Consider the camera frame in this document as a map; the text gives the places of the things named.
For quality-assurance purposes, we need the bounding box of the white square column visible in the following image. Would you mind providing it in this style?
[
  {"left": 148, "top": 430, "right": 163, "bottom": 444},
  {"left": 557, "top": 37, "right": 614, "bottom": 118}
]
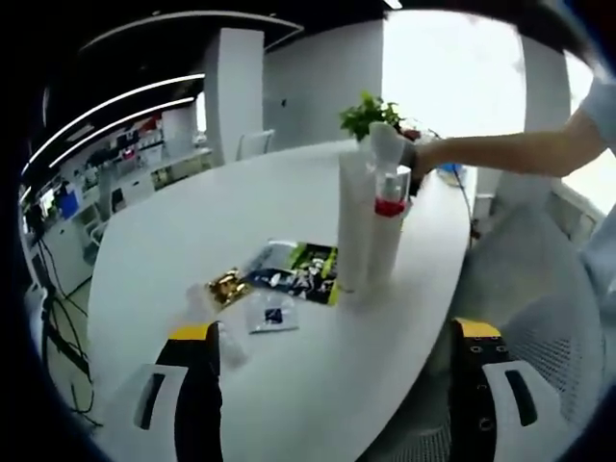
[{"left": 201, "top": 27, "right": 266, "bottom": 167}]

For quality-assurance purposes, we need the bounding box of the white skincare tube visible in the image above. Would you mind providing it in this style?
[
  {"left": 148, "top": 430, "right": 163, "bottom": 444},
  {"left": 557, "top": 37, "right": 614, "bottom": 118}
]
[{"left": 336, "top": 149, "right": 382, "bottom": 295}]

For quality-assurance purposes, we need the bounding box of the black tripod stand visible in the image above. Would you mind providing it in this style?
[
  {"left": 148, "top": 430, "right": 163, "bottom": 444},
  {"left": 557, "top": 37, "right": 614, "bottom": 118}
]
[{"left": 28, "top": 225, "right": 105, "bottom": 429}]

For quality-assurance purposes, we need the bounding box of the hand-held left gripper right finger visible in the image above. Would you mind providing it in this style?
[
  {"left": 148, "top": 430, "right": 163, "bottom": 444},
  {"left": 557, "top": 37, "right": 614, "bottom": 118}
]
[{"left": 448, "top": 316, "right": 564, "bottom": 462}]

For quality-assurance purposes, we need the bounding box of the clear skincare sachet dark print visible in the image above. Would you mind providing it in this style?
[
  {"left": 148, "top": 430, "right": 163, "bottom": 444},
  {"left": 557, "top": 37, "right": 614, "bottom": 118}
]
[{"left": 244, "top": 292, "right": 302, "bottom": 335}]

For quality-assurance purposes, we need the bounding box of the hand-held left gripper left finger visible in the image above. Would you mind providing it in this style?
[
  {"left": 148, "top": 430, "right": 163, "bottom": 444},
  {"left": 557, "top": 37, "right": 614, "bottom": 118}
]
[{"left": 103, "top": 321, "right": 226, "bottom": 462}]

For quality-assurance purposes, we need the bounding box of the gold skincare sachet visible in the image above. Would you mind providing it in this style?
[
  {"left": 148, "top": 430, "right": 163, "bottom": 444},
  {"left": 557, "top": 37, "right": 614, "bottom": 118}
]
[{"left": 205, "top": 269, "right": 254, "bottom": 307}]

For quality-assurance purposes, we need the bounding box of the white chair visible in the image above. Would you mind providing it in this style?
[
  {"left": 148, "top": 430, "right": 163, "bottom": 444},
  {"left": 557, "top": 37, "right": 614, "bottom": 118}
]
[{"left": 235, "top": 128, "right": 276, "bottom": 161}]

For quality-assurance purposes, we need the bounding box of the grey mesh office chair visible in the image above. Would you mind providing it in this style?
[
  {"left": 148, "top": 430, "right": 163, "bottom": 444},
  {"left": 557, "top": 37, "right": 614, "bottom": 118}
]
[{"left": 398, "top": 177, "right": 608, "bottom": 462}]

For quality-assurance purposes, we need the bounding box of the white skincare bottle red collar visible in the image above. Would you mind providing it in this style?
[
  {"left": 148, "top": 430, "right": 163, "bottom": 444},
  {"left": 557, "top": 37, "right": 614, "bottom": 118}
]
[{"left": 367, "top": 166, "right": 414, "bottom": 286}]

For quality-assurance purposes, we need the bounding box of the white cabinet counter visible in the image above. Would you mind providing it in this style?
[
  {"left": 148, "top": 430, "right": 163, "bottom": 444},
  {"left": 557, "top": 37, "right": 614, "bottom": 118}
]
[{"left": 28, "top": 143, "right": 214, "bottom": 290}]

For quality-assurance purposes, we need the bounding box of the green potted plant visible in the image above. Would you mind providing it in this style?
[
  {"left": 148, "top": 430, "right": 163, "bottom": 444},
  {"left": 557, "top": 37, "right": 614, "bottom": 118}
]
[{"left": 339, "top": 90, "right": 410, "bottom": 143}]

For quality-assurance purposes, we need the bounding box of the blue storage bin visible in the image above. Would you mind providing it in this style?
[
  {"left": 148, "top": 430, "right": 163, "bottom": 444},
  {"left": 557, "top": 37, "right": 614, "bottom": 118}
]
[{"left": 58, "top": 185, "right": 79, "bottom": 218}]

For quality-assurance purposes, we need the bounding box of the green black skincare sachet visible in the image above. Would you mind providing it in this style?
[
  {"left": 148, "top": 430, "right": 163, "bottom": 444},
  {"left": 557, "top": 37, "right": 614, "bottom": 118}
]
[{"left": 286, "top": 243, "right": 344, "bottom": 307}]

